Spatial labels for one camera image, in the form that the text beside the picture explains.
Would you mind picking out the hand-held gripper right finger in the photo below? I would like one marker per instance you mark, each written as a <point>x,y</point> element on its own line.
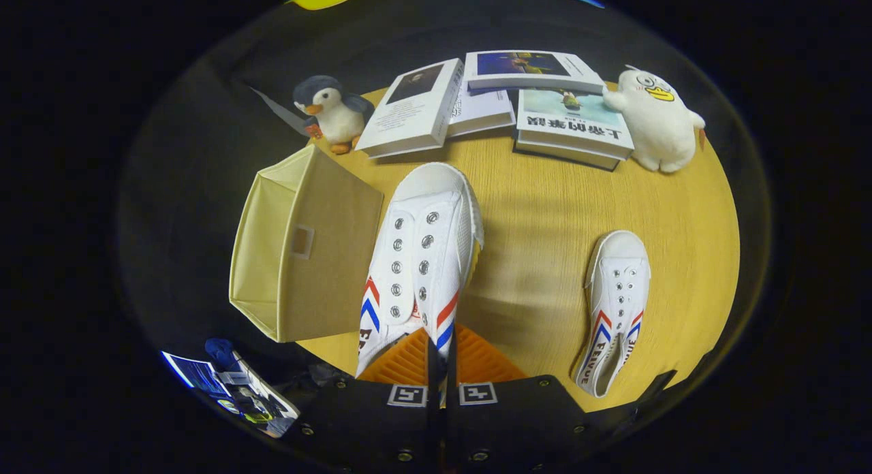
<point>463,440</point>

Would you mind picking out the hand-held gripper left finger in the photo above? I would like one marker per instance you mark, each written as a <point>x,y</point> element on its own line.
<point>426,440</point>

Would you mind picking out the white canvas shoe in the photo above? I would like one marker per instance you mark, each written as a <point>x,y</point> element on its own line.
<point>616,290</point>
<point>422,242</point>

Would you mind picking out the beige fabric storage box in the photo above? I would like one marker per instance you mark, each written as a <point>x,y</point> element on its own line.
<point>327,256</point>

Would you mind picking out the white office desk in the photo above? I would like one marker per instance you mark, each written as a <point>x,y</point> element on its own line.
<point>266,399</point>

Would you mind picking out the blue cloth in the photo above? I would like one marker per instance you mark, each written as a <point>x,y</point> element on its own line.
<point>219,351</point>

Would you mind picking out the white book with portrait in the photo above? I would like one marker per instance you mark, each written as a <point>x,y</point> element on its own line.
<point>409,113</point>

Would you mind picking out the plain white book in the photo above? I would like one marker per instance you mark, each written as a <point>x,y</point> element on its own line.
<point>484,109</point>

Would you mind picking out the book with teal cover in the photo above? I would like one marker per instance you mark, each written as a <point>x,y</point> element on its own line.
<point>572,123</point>

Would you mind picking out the grey penguin plush toy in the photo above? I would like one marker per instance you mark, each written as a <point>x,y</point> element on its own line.
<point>337,116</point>

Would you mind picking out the white duck plush toy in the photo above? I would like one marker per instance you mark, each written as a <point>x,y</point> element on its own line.
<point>657,127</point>

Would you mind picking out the book with blue cover picture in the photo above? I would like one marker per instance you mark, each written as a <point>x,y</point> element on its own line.
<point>531,69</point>

